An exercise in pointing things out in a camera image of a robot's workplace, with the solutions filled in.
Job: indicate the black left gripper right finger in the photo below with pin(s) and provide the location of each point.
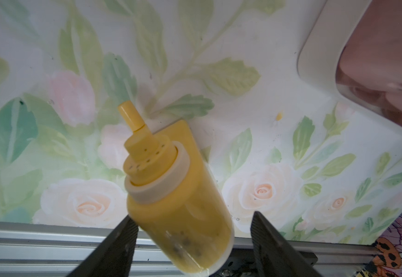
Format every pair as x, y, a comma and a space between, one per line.
274, 256

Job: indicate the pink pencil sharpener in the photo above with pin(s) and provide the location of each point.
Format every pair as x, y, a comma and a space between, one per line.
369, 70

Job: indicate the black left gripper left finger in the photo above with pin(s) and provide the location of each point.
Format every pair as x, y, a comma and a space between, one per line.
114, 256

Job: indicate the white right storage tray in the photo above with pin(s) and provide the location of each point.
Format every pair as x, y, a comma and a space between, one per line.
318, 60

